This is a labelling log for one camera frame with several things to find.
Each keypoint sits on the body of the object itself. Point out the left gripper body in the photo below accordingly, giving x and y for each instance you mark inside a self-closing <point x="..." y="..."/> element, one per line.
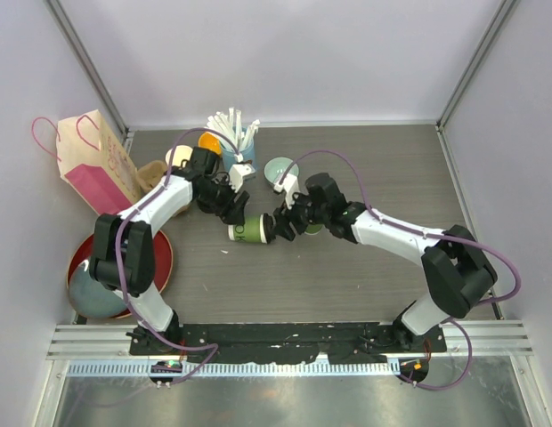
<point x="219" y="195"/>

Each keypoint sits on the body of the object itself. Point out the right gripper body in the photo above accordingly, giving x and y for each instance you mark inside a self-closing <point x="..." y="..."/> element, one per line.
<point x="304" y="213"/>

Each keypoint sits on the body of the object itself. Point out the green paper cup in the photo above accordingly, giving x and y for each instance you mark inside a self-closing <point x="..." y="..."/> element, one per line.
<point x="251" y="231"/>
<point x="313" y="229"/>

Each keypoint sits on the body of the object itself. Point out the pink paper gift bag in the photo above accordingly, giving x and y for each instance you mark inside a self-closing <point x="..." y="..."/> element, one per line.
<point x="93" y="161"/>

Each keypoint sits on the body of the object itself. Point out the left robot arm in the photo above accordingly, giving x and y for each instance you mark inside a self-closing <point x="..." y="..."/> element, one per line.
<point x="123" y="258"/>

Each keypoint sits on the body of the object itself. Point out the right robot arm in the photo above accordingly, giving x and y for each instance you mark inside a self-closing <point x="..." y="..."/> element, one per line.
<point x="458" y="274"/>

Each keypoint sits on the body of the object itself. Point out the stack of paper cups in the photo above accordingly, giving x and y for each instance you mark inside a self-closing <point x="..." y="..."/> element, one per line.
<point x="178" y="156"/>

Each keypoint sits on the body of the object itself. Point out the blue straw holder cup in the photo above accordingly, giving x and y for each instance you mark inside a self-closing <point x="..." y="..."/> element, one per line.
<point x="229" y="159"/>

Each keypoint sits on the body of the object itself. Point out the light green ceramic bowl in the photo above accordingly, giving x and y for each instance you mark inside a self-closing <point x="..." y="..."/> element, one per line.
<point x="274" y="168"/>

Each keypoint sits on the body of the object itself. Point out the orange bowl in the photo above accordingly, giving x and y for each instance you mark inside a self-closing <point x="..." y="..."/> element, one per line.
<point x="210" y="142"/>

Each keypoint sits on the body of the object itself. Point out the cardboard cup carrier tray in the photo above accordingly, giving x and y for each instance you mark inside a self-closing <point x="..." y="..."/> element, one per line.
<point x="149" y="175"/>

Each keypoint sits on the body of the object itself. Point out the red round tray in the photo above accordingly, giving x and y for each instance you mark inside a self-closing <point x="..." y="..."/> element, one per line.
<point x="164" y="262"/>

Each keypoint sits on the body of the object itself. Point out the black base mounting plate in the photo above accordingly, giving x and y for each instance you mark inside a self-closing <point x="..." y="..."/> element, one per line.
<point x="293" y="344"/>

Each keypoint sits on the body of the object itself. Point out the grey blue plate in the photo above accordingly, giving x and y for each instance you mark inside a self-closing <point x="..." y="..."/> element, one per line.
<point x="91" y="299"/>

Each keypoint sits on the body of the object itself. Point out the aluminium frame rail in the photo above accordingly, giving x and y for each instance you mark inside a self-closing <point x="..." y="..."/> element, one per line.
<point x="489" y="338"/>

